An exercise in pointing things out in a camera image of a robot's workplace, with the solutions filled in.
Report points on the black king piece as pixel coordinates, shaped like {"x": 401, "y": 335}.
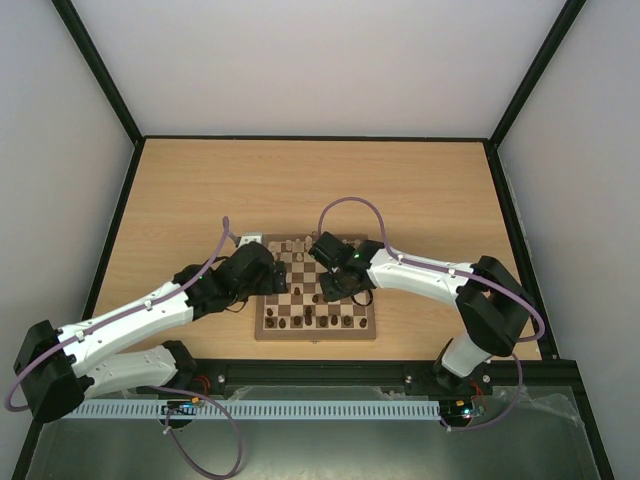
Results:
{"x": 308, "y": 316}

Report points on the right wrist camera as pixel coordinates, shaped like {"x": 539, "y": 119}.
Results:
{"x": 329, "y": 251}

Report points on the wooden chess board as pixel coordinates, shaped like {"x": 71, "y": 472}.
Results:
{"x": 343, "y": 320}

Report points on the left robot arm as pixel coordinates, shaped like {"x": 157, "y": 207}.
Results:
{"x": 59, "y": 368}

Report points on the black aluminium frame rail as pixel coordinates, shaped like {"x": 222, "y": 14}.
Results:
{"x": 412, "y": 377}

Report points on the light blue cable duct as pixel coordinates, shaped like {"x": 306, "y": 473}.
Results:
{"x": 157, "y": 409}

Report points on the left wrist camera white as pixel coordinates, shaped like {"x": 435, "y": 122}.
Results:
{"x": 252, "y": 237}

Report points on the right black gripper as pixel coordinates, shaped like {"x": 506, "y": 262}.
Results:
{"x": 338, "y": 284}

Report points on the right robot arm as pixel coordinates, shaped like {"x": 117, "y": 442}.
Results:
{"x": 492, "y": 304}

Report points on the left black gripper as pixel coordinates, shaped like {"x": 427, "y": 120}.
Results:
{"x": 268, "y": 286}

